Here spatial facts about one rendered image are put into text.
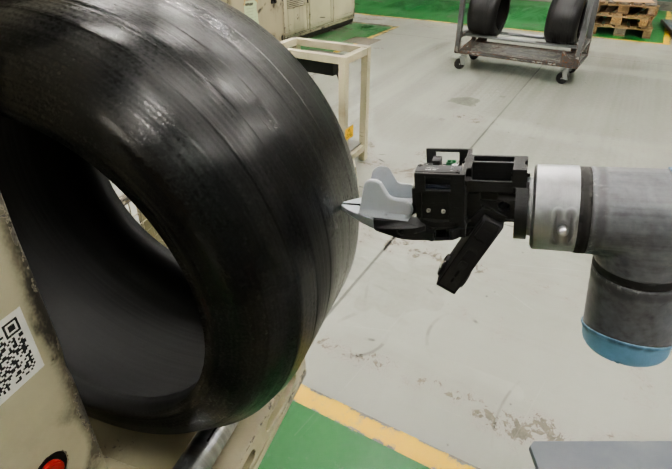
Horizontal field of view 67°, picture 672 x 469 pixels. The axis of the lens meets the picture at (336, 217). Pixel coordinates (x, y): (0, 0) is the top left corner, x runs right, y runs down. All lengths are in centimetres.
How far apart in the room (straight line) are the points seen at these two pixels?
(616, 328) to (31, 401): 59
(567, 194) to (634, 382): 186
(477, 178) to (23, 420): 51
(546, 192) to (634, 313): 16
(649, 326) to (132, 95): 55
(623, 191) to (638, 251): 6
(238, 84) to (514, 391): 179
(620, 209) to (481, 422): 154
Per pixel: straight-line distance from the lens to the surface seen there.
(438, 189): 55
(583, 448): 127
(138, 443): 98
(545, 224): 54
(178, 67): 51
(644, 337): 62
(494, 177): 57
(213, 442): 80
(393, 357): 216
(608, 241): 55
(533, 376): 222
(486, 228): 57
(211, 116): 49
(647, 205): 55
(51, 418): 62
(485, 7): 596
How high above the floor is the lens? 156
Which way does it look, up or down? 31 degrees down
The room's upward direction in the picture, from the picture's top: straight up
